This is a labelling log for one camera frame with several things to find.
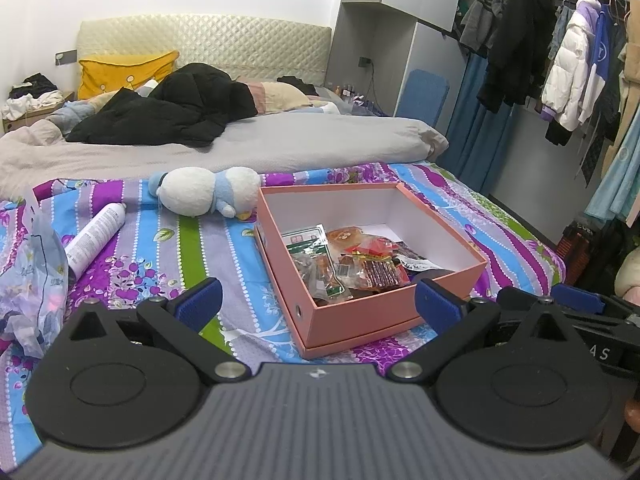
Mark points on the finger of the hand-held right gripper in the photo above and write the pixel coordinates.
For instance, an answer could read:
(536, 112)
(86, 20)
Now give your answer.
(577, 297)
(517, 294)

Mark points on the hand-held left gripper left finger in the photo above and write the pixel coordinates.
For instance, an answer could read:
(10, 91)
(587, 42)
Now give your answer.
(200, 302)

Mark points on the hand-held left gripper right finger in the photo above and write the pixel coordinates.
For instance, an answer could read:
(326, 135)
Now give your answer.
(437, 305)

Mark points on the brown sticks snack packet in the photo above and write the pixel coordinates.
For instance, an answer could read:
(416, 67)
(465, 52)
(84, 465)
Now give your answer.
(382, 272)

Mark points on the pink cardboard box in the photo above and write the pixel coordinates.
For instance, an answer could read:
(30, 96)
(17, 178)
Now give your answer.
(350, 322)

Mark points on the clear grey snack packet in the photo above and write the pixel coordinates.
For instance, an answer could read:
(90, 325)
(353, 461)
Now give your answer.
(305, 272)

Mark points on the orange snack packet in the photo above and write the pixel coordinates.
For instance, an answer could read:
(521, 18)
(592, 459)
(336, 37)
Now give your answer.
(345, 236)

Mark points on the green-edged snack packet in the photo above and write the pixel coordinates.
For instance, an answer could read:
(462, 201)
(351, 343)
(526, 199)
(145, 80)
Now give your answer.
(305, 242)

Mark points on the orange black bag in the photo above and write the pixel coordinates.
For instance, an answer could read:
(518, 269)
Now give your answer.
(575, 245)

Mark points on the floral striped bedsheet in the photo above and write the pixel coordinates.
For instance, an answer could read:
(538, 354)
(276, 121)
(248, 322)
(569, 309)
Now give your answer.
(150, 240)

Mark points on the white blue plush toy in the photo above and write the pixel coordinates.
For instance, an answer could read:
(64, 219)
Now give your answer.
(187, 192)

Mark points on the light blue hanging garment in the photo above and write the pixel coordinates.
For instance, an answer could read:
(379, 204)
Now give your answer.
(612, 190)

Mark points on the white spray bottle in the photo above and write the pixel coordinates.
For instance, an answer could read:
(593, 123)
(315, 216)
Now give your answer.
(95, 237)

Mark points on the blue curtain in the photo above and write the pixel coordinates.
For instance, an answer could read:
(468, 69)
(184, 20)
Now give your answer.
(475, 135)

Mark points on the translucent plastic bag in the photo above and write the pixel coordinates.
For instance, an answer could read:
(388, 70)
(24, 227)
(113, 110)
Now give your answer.
(30, 280)

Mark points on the grey duvet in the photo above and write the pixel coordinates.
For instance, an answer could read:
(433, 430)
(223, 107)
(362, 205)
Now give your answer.
(300, 140)

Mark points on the beige hanging coat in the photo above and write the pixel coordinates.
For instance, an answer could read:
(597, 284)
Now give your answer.
(625, 110)

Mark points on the black jacket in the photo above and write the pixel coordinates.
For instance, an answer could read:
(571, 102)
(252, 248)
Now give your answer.
(165, 110)

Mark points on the blue padded board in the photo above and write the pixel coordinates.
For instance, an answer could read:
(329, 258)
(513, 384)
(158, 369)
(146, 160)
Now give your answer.
(422, 100)

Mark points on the pink beige pillow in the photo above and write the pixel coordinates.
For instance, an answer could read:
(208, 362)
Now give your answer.
(280, 95)

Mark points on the white purple puffer jacket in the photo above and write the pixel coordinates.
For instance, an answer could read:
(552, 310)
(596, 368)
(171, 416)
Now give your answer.
(570, 75)

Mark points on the light blue denim garment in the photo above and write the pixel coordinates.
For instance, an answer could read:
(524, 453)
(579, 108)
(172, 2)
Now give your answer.
(70, 115)

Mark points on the cluster of small bottles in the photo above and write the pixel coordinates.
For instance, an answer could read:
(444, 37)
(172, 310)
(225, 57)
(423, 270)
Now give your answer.
(350, 94)

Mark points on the yellow pillow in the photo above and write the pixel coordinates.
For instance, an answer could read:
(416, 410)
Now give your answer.
(120, 72)

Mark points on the black hanging coat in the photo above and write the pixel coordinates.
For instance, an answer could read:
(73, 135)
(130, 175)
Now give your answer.
(520, 45)

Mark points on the wooden nightstand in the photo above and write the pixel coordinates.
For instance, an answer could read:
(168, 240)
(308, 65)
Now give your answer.
(30, 120)

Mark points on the cream quilted headboard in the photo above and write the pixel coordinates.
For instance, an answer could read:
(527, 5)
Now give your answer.
(225, 40)

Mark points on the pile of clothes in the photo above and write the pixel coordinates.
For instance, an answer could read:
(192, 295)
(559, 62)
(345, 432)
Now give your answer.
(27, 97)

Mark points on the grey striped hanging jacket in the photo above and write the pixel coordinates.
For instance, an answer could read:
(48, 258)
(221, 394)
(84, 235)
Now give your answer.
(482, 15)

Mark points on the grey wardrobe cabinet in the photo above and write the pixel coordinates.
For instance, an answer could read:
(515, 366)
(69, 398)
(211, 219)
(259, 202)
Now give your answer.
(390, 20)

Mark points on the black wall charger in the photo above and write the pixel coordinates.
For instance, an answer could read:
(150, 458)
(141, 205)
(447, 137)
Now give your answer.
(365, 61)

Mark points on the grey wall switch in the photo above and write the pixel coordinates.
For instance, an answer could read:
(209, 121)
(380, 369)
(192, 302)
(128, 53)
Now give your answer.
(66, 57)

